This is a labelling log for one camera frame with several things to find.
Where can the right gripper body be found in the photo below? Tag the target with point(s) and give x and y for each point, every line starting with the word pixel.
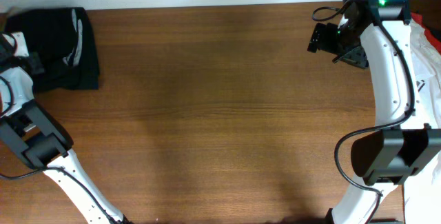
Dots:
pixel 341 43

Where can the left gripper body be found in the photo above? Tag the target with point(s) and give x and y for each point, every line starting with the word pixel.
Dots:
pixel 34 60

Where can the black shorts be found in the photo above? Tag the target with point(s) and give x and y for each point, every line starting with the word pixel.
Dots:
pixel 63 40

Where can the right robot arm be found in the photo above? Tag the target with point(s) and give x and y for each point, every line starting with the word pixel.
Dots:
pixel 404 142

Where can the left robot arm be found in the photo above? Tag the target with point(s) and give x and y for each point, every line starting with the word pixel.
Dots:
pixel 44 146

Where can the folded beige shorts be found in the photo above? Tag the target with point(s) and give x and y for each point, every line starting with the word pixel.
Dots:
pixel 13 11

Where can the red garment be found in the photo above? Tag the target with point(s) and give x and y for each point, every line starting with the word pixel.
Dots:
pixel 432 35

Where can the white printed t-shirt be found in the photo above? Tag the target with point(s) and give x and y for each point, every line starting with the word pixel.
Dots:
pixel 422 192

